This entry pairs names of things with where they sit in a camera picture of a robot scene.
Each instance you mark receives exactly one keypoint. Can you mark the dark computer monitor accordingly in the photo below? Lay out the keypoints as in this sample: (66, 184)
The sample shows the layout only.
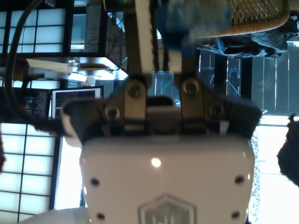
(35, 102)

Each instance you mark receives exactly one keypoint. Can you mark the white cup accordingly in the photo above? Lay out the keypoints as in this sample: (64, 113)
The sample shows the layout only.
(91, 79)

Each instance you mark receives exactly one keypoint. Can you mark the whiteboard with handwriting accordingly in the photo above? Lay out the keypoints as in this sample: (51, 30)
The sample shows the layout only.
(93, 37)

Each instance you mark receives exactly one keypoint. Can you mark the white framed computer monitor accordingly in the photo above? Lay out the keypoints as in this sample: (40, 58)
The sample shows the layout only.
(77, 93)

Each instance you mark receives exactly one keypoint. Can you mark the clear glass jar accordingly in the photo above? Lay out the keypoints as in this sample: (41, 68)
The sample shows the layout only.
(74, 65)

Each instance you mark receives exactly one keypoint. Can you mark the dark blue cloth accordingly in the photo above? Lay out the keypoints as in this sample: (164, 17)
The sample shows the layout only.
(257, 44)

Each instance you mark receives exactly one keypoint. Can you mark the wooden desk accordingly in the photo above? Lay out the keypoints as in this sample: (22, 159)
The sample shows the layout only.
(46, 65)

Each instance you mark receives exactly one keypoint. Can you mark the tan mesh chair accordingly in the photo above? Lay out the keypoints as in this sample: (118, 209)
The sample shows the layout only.
(252, 14)

